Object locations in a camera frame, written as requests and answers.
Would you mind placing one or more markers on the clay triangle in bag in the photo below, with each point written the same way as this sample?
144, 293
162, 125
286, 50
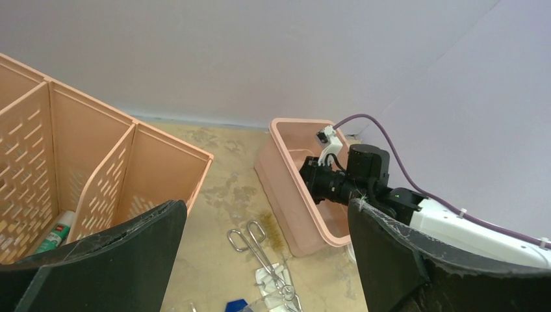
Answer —
277, 289

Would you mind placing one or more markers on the pink plastic bin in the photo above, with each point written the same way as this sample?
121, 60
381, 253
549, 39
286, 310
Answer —
307, 227

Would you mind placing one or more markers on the brown bristle tube brush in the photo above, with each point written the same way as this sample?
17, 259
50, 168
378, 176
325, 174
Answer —
271, 228

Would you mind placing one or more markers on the orange perforated file organizer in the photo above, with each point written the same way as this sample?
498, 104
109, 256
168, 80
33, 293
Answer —
63, 150

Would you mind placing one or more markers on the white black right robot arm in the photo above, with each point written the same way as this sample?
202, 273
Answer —
365, 177

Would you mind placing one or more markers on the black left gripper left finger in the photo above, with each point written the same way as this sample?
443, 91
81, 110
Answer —
123, 268

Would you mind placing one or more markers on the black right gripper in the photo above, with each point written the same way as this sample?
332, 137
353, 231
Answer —
324, 184

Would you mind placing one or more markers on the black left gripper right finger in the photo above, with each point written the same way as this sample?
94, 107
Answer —
402, 269

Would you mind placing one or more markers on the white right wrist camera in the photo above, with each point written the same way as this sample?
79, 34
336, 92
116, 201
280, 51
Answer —
331, 146

